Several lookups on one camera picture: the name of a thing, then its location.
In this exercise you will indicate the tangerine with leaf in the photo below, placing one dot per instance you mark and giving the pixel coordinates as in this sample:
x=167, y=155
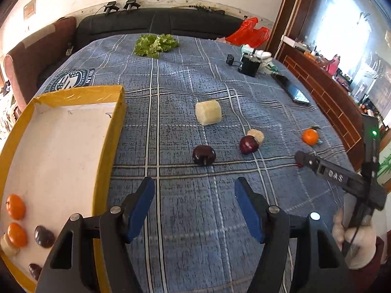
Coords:
x=309, y=136

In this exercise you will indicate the small orange tangerine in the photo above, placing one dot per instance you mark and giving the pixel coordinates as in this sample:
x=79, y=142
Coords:
x=17, y=235
x=15, y=206

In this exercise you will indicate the green lettuce leaves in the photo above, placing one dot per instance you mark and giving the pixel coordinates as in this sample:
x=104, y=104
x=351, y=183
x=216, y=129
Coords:
x=155, y=44

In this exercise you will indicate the yellow cardboard box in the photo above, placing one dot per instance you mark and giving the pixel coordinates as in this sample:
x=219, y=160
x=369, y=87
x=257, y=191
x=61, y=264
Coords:
x=61, y=158

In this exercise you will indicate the green leaf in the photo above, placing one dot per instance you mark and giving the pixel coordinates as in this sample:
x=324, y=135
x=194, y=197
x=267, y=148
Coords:
x=320, y=141

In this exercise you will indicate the pale yellow cheese block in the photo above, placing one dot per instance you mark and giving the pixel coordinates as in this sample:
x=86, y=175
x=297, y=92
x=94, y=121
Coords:
x=208, y=113

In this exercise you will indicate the pink bottle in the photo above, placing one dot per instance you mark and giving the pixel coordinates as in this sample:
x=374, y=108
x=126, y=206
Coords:
x=333, y=64

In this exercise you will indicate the person's right forearm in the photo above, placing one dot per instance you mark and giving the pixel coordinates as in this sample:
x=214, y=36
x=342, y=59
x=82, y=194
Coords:
x=378, y=273

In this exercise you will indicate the dark red plum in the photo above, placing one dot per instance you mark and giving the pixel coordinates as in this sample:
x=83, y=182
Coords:
x=35, y=271

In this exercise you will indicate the small black device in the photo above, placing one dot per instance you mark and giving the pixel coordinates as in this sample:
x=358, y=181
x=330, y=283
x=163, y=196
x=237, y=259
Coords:
x=229, y=59

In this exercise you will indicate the peeled banana piece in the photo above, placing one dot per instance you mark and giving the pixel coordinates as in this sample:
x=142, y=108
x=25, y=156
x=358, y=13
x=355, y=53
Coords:
x=9, y=245
x=258, y=134

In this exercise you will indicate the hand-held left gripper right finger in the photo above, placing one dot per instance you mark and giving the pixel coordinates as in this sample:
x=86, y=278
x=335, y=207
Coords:
x=249, y=213

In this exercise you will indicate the black leather sofa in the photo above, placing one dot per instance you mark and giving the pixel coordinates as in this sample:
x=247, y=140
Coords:
x=122, y=24

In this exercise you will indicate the red plastic bag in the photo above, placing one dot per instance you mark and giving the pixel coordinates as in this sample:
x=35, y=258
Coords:
x=249, y=32

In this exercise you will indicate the black clamp device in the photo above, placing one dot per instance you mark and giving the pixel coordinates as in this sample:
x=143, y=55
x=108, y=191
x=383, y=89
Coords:
x=131, y=4
x=110, y=7

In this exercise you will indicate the white flat box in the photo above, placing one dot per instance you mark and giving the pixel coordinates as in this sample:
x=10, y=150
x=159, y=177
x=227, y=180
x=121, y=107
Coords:
x=289, y=41

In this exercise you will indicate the small wall plaque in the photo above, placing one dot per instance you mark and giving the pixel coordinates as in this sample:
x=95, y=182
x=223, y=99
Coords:
x=29, y=7

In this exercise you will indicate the person's right hand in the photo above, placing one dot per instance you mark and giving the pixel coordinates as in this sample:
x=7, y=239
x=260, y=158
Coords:
x=362, y=247

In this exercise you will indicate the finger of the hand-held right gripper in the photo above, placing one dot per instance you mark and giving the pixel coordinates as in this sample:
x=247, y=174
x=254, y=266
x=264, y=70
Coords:
x=307, y=158

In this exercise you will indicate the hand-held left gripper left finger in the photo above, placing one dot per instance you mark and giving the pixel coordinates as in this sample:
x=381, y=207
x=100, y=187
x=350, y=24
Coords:
x=140, y=210

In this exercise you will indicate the brown chair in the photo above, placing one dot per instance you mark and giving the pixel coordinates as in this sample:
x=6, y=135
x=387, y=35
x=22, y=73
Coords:
x=33, y=61

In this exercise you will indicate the green plant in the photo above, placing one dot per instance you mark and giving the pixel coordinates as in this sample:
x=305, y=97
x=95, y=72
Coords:
x=385, y=166

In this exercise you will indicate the black smartphone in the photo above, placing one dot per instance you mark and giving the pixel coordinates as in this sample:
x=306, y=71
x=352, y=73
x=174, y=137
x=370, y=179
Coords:
x=293, y=91

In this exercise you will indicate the black box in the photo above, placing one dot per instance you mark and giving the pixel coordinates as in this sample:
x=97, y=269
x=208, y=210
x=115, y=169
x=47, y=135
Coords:
x=250, y=65

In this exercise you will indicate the white work glove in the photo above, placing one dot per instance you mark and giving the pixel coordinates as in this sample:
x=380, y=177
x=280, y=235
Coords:
x=262, y=53

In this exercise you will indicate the brown wooden cabinet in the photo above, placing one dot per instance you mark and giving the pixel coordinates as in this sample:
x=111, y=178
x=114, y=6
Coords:
x=330, y=97

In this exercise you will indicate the dark purple plum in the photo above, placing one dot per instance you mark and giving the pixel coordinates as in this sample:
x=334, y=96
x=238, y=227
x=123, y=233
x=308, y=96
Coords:
x=203, y=155
x=44, y=236
x=248, y=145

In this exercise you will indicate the blue checked blanket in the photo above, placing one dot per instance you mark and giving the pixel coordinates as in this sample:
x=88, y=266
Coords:
x=183, y=189

